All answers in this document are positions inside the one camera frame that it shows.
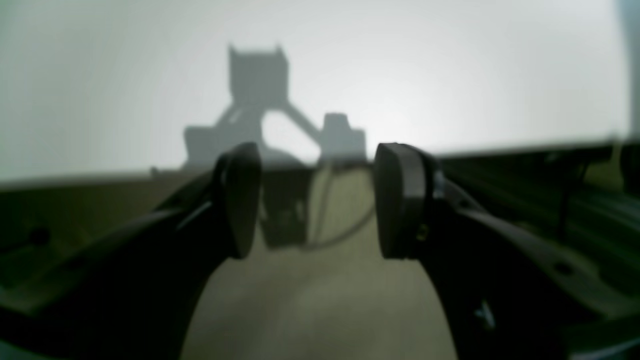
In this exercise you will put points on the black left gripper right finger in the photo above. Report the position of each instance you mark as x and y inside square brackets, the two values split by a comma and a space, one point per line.
[506, 293]

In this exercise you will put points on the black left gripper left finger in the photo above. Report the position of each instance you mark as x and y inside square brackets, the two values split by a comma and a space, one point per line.
[131, 295]

